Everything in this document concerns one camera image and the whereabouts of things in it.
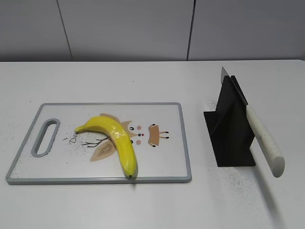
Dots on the yellow plastic banana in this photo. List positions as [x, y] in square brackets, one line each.
[115, 131]

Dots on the white grey-rimmed cutting board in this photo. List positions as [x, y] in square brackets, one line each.
[52, 153]

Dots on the white-handled kitchen knife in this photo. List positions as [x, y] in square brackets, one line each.
[266, 142]

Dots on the black knife stand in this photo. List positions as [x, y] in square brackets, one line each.
[230, 133]

